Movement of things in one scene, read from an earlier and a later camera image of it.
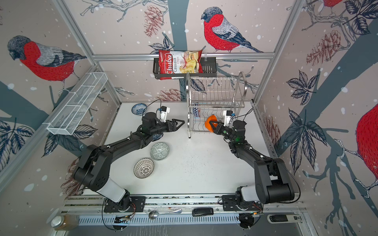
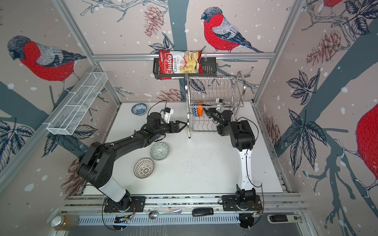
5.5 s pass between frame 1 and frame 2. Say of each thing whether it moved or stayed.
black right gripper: moved
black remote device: stayed
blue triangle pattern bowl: stayed
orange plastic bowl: moved
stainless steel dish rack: stayed
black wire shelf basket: stayed
